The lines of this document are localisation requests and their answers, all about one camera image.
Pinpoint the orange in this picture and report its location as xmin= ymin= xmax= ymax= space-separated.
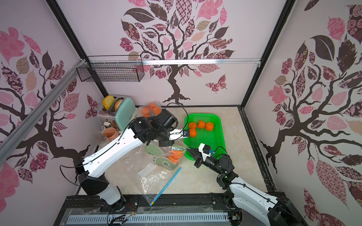
xmin=197 ymin=120 xmax=206 ymax=129
xmin=205 ymin=122 xmax=214 ymax=131
xmin=188 ymin=122 xmax=197 ymax=129
xmin=189 ymin=128 xmax=197 ymax=137

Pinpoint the green-zip bag of oranges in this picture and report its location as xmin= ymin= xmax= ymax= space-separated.
xmin=124 ymin=139 xmax=189 ymax=171

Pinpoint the green plastic basket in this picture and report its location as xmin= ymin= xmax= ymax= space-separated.
xmin=183 ymin=114 xmax=227 ymax=158

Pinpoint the blue-zip clear bag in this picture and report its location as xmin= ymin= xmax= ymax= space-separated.
xmin=136 ymin=163 xmax=182 ymax=206

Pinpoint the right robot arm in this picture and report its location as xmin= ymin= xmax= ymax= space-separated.
xmin=187 ymin=144 xmax=307 ymax=226

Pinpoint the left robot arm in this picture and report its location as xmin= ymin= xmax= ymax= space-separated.
xmin=74 ymin=109 xmax=183 ymax=205

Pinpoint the rear green-zip bag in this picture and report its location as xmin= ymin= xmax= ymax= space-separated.
xmin=140 ymin=101 xmax=162 ymax=118

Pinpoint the mint green toaster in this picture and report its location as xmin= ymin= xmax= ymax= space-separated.
xmin=97 ymin=95 xmax=136 ymax=131

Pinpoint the pink ceramic mug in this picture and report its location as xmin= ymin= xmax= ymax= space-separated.
xmin=102 ymin=128 xmax=120 ymax=142

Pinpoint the clear glass cup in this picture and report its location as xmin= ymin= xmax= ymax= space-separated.
xmin=96 ymin=134 xmax=110 ymax=151

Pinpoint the yellow toast slice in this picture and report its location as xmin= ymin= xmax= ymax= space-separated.
xmin=102 ymin=95 xmax=115 ymax=110

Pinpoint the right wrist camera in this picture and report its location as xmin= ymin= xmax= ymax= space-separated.
xmin=198 ymin=143 xmax=212 ymax=162

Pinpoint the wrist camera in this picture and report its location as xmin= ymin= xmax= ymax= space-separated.
xmin=198 ymin=143 xmax=212 ymax=162
xmin=169 ymin=129 xmax=190 ymax=140

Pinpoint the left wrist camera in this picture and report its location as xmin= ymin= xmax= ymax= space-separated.
xmin=169 ymin=129 xmax=190 ymax=140

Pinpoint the white cable duct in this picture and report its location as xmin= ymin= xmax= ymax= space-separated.
xmin=63 ymin=212 xmax=229 ymax=226

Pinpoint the black wire wall basket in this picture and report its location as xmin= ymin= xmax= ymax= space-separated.
xmin=76 ymin=53 xmax=145 ymax=82

